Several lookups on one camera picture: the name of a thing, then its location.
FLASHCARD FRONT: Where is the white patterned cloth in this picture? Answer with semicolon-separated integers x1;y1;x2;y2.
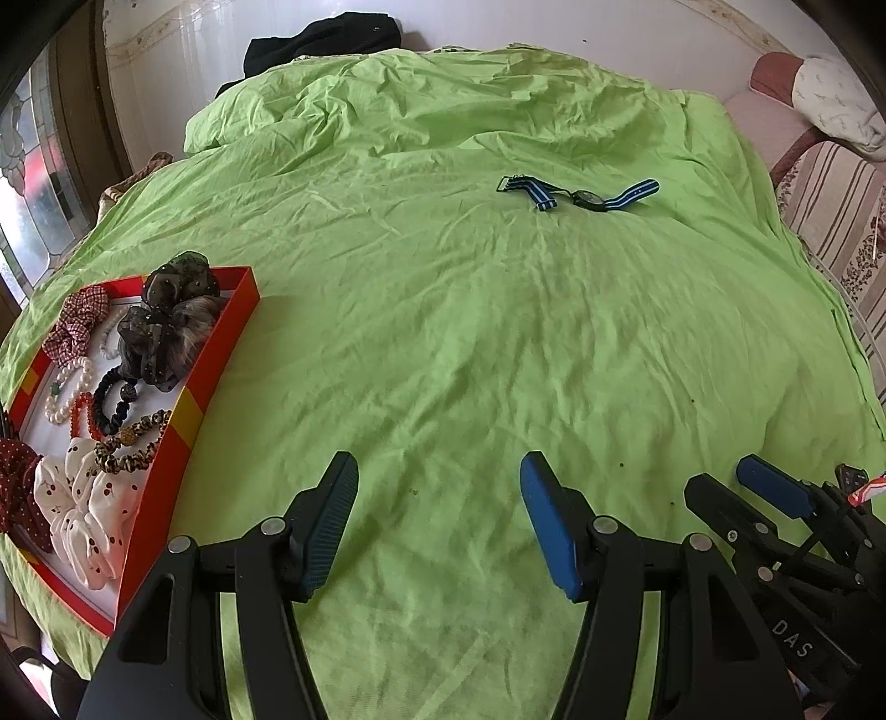
791;55;886;162

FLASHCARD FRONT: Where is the white pearl bracelet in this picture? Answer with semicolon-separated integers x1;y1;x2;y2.
43;355;95;428

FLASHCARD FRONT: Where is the mirrored wardrobe door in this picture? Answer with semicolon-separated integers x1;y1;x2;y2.
0;51;91;306

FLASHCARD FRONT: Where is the red shallow cardboard box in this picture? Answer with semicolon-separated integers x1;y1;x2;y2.
9;267;260;636

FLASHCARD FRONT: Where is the striped floral sofa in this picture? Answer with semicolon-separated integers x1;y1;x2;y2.
725;53;884;399

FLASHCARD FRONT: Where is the dark brown sheer scrunchie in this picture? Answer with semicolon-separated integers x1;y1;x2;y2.
117;250;226;392

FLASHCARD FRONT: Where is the red coral bead bracelet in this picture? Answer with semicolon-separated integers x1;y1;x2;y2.
68;390;102;443

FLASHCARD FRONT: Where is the red white checkered scrunchie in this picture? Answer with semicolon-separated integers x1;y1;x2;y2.
42;285;110;366

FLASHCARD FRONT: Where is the black beaded bracelet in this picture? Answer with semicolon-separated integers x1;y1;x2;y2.
91;366;145;438

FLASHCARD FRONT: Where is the red white polka-dot scrunchie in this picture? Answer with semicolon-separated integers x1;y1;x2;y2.
0;438;53;553

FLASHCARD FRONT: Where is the white black-dotted scrunchie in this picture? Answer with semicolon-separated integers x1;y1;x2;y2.
33;438;146;591

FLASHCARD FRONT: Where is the black garment on bed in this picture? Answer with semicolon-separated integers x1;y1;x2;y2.
243;12;403;78

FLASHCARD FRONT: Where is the leopard print beaded bracelet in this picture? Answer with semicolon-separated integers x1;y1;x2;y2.
93;408;173;476

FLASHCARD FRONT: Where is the brown knitted blanket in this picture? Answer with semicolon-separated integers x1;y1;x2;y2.
96;152;174;222

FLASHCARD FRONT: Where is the green bed sheet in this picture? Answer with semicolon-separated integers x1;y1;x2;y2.
2;47;884;718

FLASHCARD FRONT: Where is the blue striped strap wristwatch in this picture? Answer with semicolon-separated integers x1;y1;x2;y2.
496;176;661;213

